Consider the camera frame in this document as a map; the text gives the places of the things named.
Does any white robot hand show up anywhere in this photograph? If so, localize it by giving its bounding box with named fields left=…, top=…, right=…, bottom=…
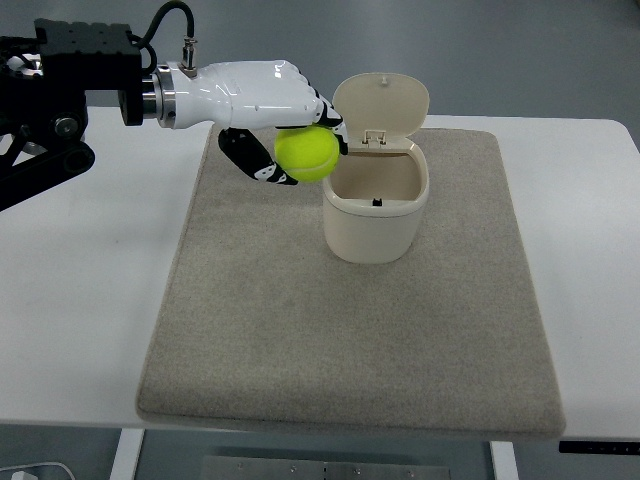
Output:
left=151, top=60, right=349, bottom=186

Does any yellow tennis ball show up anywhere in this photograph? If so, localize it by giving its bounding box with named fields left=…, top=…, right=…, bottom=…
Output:
left=274, top=126, right=340, bottom=183

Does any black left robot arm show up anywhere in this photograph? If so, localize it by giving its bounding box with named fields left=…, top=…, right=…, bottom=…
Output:
left=1, top=19, right=348, bottom=208

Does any beige bin with open lid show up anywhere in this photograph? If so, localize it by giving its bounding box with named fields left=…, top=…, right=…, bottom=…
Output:
left=322, top=73, right=430, bottom=264

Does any beige felt mat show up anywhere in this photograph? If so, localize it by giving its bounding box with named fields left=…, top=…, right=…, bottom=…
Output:
left=136, top=129, right=565, bottom=439

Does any grey metal floor plate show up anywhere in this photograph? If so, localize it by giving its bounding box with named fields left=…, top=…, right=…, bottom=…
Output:
left=199, top=456, right=451, bottom=480

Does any white table leg left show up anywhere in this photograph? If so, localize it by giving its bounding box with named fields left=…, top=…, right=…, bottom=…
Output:
left=109, top=428, right=145, bottom=480

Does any white table leg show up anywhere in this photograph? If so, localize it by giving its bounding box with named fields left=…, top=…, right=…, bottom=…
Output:
left=490, top=441, right=519, bottom=480
left=109, top=428, right=145, bottom=480

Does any white table leg right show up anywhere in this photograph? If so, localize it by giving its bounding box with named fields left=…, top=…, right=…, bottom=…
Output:
left=490, top=441, right=519, bottom=480

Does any black table control panel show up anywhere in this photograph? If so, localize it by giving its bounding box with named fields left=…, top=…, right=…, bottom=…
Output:
left=558, top=440, right=640, bottom=456

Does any white object on floor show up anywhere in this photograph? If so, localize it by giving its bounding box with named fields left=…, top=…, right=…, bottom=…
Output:
left=1, top=461, right=76, bottom=480

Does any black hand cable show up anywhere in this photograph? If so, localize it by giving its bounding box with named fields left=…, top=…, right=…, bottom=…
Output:
left=130, top=0, right=199, bottom=79

